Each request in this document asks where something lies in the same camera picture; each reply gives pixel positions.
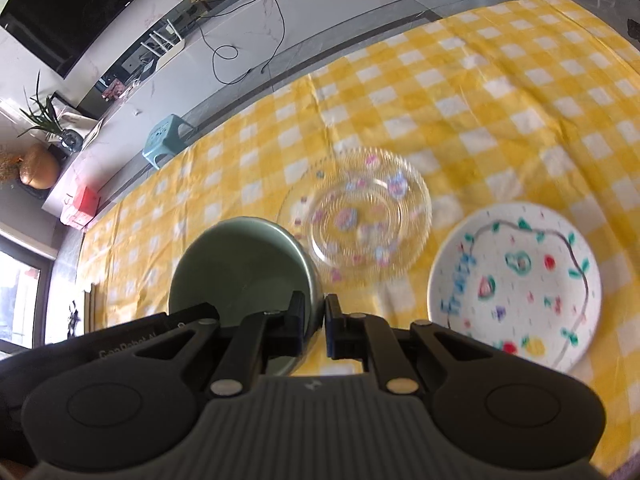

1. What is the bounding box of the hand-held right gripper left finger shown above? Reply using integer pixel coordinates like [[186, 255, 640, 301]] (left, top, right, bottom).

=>
[[115, 291, 306, 397]]

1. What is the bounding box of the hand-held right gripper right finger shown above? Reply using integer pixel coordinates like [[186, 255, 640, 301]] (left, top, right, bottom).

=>
[[325, 294, 516, 395]]

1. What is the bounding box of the green ceramic bowl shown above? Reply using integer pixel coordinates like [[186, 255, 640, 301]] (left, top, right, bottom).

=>
[[168, 216, 326, 378]]

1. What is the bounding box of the clear glass flowered plate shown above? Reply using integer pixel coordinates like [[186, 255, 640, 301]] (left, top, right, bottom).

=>
[[276, 146, 433, 286]]

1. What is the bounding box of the white painted plate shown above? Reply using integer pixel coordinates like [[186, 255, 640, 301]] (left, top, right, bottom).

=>
[[427, 201, 604, 373]]

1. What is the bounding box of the glass balcony door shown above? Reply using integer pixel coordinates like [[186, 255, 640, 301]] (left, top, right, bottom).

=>
[[0, 230, 56, 356]]

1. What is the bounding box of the red box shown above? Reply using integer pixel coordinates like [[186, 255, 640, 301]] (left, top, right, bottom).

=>
[[60, 185, 103, 231]]

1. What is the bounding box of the gold round vase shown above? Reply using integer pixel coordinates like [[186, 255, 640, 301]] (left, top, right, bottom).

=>
[[19, 144, 61, 190]]

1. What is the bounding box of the dried flower bunch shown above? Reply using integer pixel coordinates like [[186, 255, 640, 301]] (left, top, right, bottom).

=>
[[0, 145, 23, 188]]

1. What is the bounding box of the teal plastic stool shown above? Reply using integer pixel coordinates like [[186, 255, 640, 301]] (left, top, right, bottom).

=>
[[141, 113, 197, 170]]

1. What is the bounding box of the green plant in blue vase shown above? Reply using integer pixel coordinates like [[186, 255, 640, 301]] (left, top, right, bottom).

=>
[[17, 71, 83, 153]]

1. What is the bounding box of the yellow checked tablecloth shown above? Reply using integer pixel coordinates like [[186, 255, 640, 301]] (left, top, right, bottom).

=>
[[77, 0, 640, 476]]

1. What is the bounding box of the white router with antennas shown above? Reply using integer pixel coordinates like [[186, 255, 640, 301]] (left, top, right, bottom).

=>
[[142, 25, 187, 75]]

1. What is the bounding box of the white marble tv cabinet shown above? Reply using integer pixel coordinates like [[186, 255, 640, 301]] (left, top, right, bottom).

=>
[[42, 0, 471, 216]]

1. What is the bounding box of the black curved television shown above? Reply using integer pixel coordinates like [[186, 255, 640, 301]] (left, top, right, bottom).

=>
[[0, 0, 198, 80]]

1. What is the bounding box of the black cable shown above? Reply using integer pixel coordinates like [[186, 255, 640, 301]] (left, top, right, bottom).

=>
[[197, 0, 286, 85]]

